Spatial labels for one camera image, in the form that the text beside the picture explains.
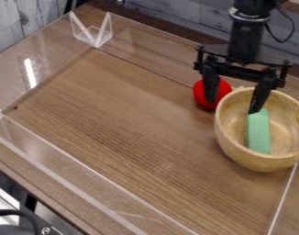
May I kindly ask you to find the red ball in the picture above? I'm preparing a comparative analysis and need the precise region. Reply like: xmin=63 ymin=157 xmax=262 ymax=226
xmin=192 ymin=79 xmax=232 ymax=110

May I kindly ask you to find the light wooden bowl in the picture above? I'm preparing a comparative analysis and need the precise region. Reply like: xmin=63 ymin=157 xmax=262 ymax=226
xmin=215 ymin=87 xmax=299 ymax=172

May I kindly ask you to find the black cable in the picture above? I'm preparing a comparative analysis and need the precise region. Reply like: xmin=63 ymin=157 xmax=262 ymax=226
xmin=0 ymin=208 xmax=41 ymax=235

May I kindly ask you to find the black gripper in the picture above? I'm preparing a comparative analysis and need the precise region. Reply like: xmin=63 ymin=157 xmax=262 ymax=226
xmin=194 ymin=45 xmax=291 ymax=115

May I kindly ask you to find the clear acrylic front wall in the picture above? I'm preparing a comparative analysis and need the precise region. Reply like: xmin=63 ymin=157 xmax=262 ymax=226
xmin=0 ymin=110 xmax=199 ymax=235

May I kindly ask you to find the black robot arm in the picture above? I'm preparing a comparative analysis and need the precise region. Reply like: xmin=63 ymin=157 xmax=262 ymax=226
xmin=194 ymin=0 xmax=295 ymax=115

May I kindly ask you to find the green rectangular block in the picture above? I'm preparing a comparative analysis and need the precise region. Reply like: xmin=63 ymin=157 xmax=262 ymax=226
xmin=247 ymin=108 xmax=271 ymax=154

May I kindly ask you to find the clear acrylic corner bracket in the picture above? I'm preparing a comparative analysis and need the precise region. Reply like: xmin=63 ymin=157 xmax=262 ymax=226
xmin=68 ymin=12 xmax=112 ymax=48

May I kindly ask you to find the small green object behind bowl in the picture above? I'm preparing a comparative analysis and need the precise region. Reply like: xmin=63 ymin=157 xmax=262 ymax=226
xmin=232 ymin=86 xmax=244 ymax=91

